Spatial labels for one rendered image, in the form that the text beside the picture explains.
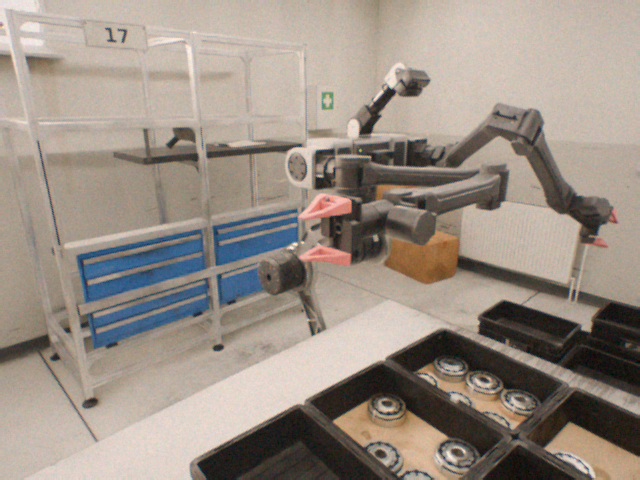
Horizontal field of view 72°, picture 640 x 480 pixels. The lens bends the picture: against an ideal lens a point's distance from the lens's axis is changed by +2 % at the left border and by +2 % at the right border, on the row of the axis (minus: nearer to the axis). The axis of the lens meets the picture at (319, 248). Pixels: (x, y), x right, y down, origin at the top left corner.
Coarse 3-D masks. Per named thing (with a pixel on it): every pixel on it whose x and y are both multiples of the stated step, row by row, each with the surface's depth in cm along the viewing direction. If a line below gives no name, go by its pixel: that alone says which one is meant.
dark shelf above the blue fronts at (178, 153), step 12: (216, 144) 310; (276, 144) 310; (288, 144) 310; (300, 144) 314; (120, 156) 263; (132, 156) 250; (144, 156) 245; (156, 156) 245; (168, 156) 249; (180, 156) 254; (192, 156) 259; (216, 156) 270
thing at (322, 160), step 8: (312, 152) 128; (320, 152) 130; (328, 152) 131; (312, 160) 129; (320, 160) 129; (328, 160) 127; (312, 168) 130; (320, 168) 128; (328, 168) 126; (312, 176) 131; (320, 176) 128; (328, 176) 127; (312, 184) 131; (320, 184) 132; (328, 184) 134
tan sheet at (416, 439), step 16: (352, 416) 119; (416, 416) 119; (352, 432) 113; (368, 432) 113; (384, 432) 113; (400, 432) 114; (416, 432) 114; (432, 432) 114; (400, 448) 108; (416, 448) 108; (432, 448) 108; (416, 464) 104; (432, 464) 104
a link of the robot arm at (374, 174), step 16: (336, 160) 120; (352, 160) 118; (368, 160) 118; (368, 176) 118; (384, 176) 117; (400, 176) 116; (416, 176) 115; (432, 176) 114; (448, 176) 113; (464, 176) 112; (336, 192) 123; (352, 192) 121; (368, 192) 122
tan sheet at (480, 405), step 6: (426, 366) 141; (432, 366) 141; (432, 372) 138; (438, 378) 135; (444, 384) 133; (450, 384) 133; (456, 384) 133; (462, 384) 133; (444, 390) 130; (456, 390) 130; (462, 390) 130; (504, 390) 130; (474, 402) 125; (480, 402) 125; (486, 402) 125; (492, 402) 125; (498, 402) 125; (480, 408) 122; (486, 408) 122; (492, 408) 123; (498, 408) 123; (504, 414) 120; (510, 420) 118
